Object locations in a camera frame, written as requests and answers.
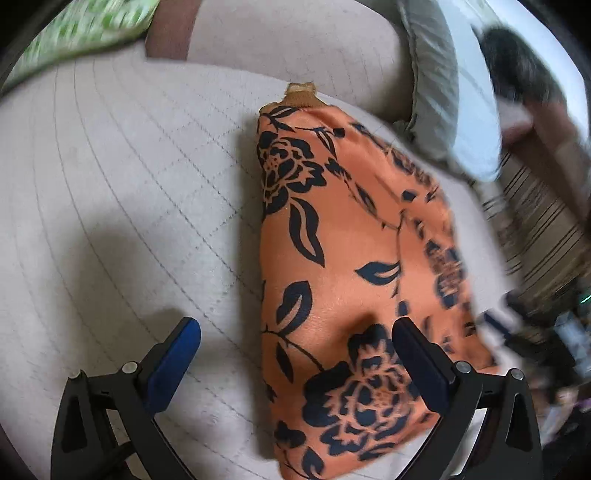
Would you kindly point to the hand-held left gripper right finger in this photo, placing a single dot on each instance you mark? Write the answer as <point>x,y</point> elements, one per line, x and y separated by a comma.
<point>422,364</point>

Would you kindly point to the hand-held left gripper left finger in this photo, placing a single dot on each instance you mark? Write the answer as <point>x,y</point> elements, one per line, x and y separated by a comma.
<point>173,364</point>

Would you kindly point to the orange black floral garment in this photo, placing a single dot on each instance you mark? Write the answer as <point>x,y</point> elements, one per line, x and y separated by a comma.
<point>341,258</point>

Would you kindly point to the brown striped blanket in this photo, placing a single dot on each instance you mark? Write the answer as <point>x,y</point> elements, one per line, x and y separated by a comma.
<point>540,221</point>

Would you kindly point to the pink quilted bed sheet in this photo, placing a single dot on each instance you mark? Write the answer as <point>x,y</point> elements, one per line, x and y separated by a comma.
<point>115,194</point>

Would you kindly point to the white pillow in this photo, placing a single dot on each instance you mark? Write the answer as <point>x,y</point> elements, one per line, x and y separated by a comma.
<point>478,115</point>

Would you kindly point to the grey striped pillow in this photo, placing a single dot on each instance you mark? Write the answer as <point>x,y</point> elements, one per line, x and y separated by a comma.
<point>431,69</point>

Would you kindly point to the pink quilted bolster cushion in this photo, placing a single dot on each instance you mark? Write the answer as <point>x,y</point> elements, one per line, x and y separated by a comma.
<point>277,46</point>

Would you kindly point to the green patterned pillow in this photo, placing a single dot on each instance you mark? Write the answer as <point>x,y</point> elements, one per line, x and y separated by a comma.
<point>78,27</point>

